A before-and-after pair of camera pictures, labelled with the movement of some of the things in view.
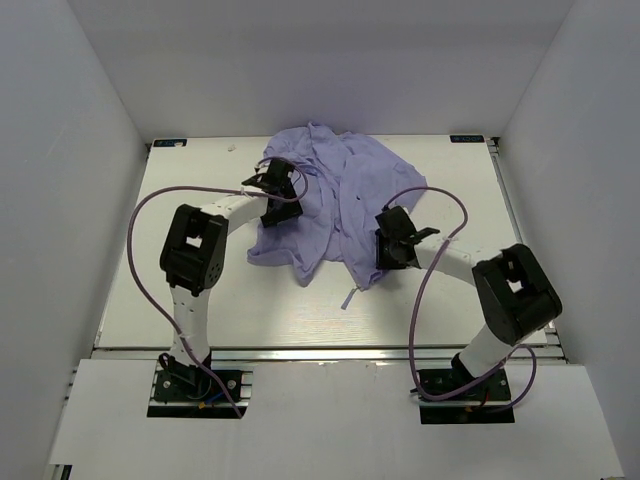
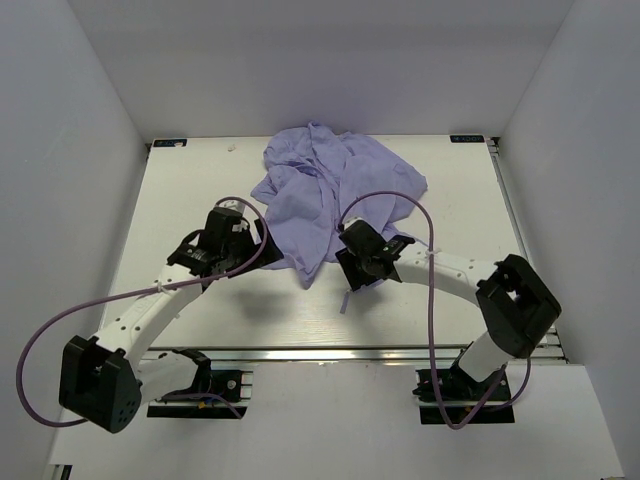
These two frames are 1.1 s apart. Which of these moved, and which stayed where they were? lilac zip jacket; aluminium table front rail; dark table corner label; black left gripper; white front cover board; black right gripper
Moved: black right gripper; black left gripper
Stayed: aluminium table front rail; white front cover board; lilac zip jacket; dark table corner label
